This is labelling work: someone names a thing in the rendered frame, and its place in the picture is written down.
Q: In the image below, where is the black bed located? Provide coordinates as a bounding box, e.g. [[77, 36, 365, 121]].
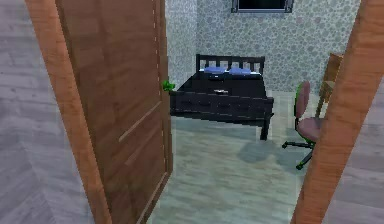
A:
[[169, 53, 275, 141]]

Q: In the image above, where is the blue pillow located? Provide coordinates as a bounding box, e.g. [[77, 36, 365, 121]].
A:
[[228, 67, 253, 76], [203, 66, 228, 75]]

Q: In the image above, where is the brown wooden room door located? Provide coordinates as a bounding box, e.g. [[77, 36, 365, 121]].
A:
[[54, 0, 174, 224]]

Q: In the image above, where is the pink office chair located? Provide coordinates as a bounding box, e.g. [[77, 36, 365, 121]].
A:
[[281, 80, 324, 171]]

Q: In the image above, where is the dark framed window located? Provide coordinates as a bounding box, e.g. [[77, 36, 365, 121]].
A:
[[231, 0, 295, 14]]

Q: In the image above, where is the brown wooden desk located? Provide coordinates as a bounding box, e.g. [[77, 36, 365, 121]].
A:
[[314, 52, 344, 118]]

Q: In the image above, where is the green door handle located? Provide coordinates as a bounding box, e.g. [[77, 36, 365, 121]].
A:
[[161, 79, 176, 93]]

